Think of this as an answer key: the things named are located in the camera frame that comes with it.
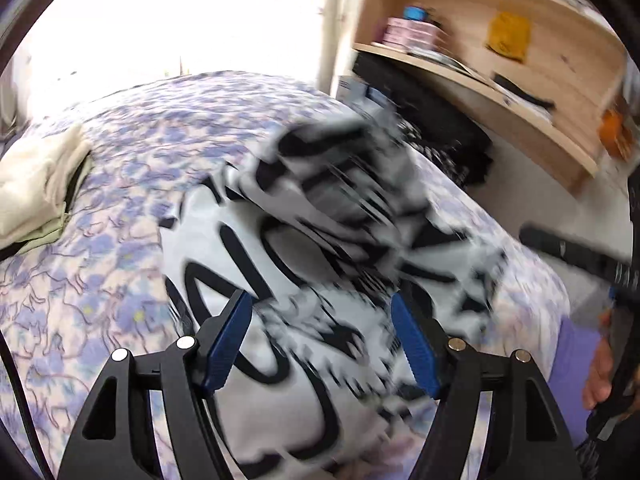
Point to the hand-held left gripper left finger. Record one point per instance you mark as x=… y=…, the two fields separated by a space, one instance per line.
x=227 y=345

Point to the purple floral fleece blanket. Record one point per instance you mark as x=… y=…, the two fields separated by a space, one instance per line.
x=150 y=125

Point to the black hanging clothes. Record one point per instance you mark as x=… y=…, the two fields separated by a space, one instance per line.
x=450 y=120

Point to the wooden shelf unit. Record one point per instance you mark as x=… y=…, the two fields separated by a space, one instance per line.
x=560 y=45

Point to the white leaf print curtain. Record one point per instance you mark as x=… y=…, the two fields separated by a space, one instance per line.
x=337 y=35

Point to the cream folded garment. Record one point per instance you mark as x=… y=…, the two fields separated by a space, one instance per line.
x=35 y=180

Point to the small orange item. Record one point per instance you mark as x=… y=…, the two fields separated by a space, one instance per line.
x=615 y=130

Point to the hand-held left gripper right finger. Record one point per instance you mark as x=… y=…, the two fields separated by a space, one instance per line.
x=415 y=350

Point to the yellow cloth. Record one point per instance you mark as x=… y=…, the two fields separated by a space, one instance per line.
x=510 y=35

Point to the person's right hand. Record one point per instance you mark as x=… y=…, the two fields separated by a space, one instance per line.
x=600 y=365

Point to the plain purple bed sheet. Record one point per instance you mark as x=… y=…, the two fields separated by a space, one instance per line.
x=575 y=360

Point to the flat black item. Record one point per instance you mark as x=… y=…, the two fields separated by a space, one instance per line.
x=525 y=92

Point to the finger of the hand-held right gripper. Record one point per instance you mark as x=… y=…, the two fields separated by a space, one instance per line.
x=575 y=255

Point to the pink mini drawer set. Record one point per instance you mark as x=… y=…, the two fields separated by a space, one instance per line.
x=410 y=34

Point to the black and white printed jacket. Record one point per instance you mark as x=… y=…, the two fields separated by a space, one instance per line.
x=240 y=240

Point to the small blue box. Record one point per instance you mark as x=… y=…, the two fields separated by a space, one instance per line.
x=416 y=13

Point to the glossy magazine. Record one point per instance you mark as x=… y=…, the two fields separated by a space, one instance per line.
x=445 y=62

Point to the black white patterned garment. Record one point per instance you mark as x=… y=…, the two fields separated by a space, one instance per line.
x=425 y=147

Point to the white and blue box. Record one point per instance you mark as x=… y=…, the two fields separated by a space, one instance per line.
x=357 y=92

